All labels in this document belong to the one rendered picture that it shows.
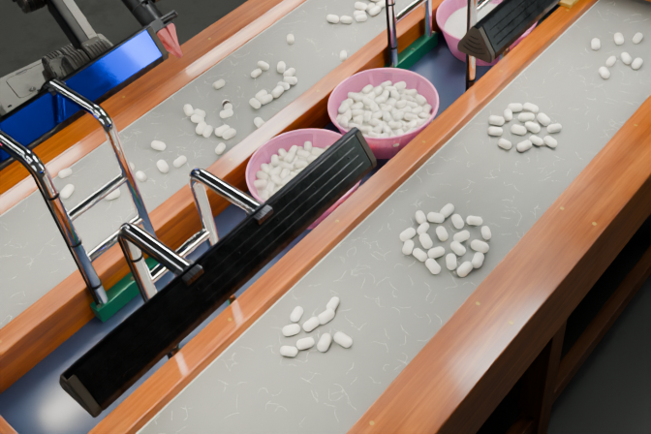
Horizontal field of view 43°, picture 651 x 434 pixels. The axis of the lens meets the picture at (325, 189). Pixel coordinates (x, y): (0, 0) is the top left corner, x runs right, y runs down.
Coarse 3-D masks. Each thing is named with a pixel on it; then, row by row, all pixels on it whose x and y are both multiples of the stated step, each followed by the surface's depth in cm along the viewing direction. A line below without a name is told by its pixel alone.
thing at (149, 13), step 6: (150, 0) 200; (138, 6) 198; (144, 6) 198; (150, 6) 199; (138, 12) 199; (144, 12) 198; (150, 12) 199; (156, 12) 199; (174, 12) 201; (138, 18) 200; (144, 18) 199; (150, 18) 198; (156, 18) 199; (162, 18) 199; (168, 18) 200; (144, 24) 199; (150, 24) 197
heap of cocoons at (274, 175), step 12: (276, 156) 192; (288, 156) 192; (300, 156) 193; (312, 156) 191; (264, 168) 190; (276, 168) 190; (288, 168) 190; (300, 168) 190; (264, 180) 187; (276, 180) 187; (288, 180) 187; (264, 192) 185
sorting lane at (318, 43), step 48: (336, 0) 237; (240, 48) 225; (288, 48) 223; (336, 48) 220; (192, 96) 212; (240, 96) 210; (288, 96) 208; (144, 144) 201; (192, 144) 199; (144, 192) 189; (0, 240) 183; (48, 240) 181; (96, 240) 180; (0, 288) 173; (48, 288) 172
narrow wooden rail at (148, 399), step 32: (544, 32) 212; (512, 64) 204; (480, 96) 197; (448, 128) 190; (416, 160) 184; (384, 192) 178; (320, 224) 173; (352, 224) 173; (288, 256) 168; (320, 256) 169; (256, 288) 163; (288, 288) 164; (224, 320) 158; (256, 320) 160; (192, 352) 154; (160, 384) 150; (128, 416) 146
